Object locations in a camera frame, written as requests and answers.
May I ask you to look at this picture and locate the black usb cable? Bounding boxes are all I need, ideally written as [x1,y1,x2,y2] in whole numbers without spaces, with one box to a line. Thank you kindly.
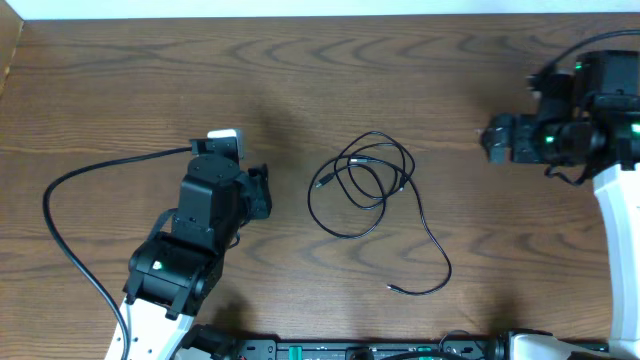
[307,130,454,297]

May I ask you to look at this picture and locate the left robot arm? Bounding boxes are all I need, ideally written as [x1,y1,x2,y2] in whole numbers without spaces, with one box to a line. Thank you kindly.
[107,155,272,359]

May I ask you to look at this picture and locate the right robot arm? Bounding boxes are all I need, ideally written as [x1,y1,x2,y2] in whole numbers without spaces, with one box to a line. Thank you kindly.
[480,50,639,359]

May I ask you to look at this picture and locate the cardboard box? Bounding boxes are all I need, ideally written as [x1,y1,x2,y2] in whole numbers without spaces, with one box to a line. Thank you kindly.
[0,0,24,93]

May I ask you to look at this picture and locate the right camera black cable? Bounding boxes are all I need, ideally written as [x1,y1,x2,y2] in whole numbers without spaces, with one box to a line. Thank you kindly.
[542,28,640,76]

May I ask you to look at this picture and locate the camera black cable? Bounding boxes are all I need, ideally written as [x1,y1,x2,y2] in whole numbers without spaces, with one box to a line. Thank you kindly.
[42,139,209,360]
[542,28,640,76]

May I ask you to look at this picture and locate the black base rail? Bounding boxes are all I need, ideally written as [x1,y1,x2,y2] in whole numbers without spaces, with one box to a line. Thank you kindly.
[199,329,609,360]

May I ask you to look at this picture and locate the left camera black cable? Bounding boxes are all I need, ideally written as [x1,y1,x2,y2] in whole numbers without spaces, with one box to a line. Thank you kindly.
[42,139,209,360]

